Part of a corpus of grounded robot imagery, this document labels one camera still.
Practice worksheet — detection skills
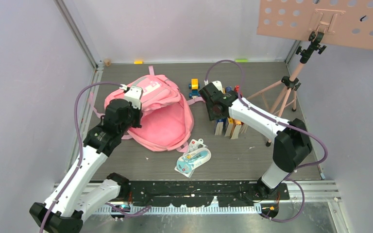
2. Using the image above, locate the dark blue book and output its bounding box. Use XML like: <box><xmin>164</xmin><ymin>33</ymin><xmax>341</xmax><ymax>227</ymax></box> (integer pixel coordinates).
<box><xmin>214</xmin><ymin>118</ymin><xmax>226</xmax><ymax>135</ymax></box>

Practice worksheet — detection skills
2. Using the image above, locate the yellow spine book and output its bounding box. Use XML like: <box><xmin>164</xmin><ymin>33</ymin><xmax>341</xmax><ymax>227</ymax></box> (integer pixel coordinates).
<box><xmin>223</xmin><ymin>117</ymin><xmax>236</xmax><ymax>139</ymax></box>

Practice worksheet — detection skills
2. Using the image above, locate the pink student backpack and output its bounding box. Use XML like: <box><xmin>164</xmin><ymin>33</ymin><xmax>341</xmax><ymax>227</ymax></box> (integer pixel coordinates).
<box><xmin>88</xmin><ymin>66</ymin><xmax>206</xmax><ymax>154</ymax></box>

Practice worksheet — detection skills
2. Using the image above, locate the blue orange Jane Eyre book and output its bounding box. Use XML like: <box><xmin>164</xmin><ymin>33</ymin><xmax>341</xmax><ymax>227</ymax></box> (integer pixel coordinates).
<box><xmin>230</xmin><ymin>119</ymin><xmax>242</xmax><ymax>139</ymax></box>

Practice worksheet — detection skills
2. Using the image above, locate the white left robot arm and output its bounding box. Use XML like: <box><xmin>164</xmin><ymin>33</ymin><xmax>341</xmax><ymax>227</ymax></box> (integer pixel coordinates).
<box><xmin>30</xmin><ymin>85</ymin><xmax>143</xmax><ymax>233</ymax></box>

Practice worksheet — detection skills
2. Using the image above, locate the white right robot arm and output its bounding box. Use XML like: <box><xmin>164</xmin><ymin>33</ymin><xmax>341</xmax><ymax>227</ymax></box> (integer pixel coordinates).
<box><xmin>199</xmin><ymin>82</ymin><xmax>312</xmax><ymax>199</ymax></box>

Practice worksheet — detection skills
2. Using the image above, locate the white red stationery pack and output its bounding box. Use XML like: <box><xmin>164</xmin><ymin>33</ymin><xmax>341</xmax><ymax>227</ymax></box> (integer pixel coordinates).
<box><xmin>174</xmin><ymin>138</ymin><xmax>207</xmax><ymax>178</ymax></box>

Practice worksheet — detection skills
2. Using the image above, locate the blue correction tape pack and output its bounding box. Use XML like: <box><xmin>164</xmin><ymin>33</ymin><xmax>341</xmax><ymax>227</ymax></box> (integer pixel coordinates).
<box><xmin>175</xmin><ymin>148</ymin><xmax>212</xmax><ymax>173</ymax></box>

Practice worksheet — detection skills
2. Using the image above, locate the yellow blue toy truck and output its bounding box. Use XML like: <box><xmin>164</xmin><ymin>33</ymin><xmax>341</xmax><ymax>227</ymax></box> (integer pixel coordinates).
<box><xmin>188</xmin><ymin>79</ymin><xmax>200</xmax><ymax>99</ymax></box>

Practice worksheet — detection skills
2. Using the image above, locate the green tape marker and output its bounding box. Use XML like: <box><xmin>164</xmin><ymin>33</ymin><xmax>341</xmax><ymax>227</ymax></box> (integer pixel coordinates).
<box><xmin>234</xmin><ymin>59</ymin><xmax>248</xmax><ymax>63</ymax></box>

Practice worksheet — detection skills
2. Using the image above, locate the pink music stand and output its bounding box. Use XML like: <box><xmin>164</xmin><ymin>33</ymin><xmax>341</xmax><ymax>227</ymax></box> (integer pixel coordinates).
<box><xmin>245</xmin><ymin>0</ymin><xmax>373</xmax><ymax>148</ymax></box>

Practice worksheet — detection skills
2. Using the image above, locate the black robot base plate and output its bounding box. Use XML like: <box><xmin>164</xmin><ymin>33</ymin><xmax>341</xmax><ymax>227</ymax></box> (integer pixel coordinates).
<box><xmin>114</xmin><ymin>181</ymin><xmax>290</xmax><ymax>207</ymax></box>

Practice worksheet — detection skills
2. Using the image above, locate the aluminium frame rail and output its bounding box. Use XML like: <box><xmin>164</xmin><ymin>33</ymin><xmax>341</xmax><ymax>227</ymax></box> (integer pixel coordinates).
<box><xmin>49</xmin><ymin>182</ymin><xmax>341</xmax><ymax>216</ymax></box>

